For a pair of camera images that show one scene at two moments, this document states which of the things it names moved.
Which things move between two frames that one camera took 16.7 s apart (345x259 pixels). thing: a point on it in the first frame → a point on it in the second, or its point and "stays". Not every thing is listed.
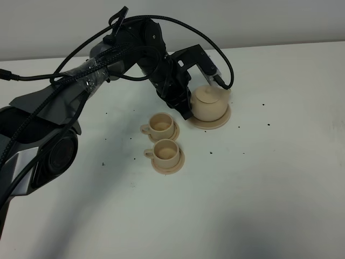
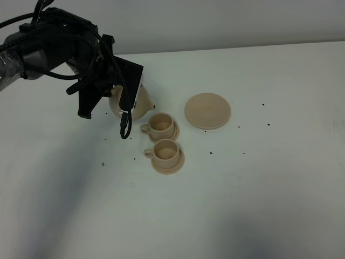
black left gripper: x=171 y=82 → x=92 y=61
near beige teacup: x=165 y=152 stays
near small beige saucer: x=173 y=170 stays
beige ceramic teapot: x=210 y=103 → x=144 y=104
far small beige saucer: x=174 y=136 stays
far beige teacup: x=160 y=126 stays
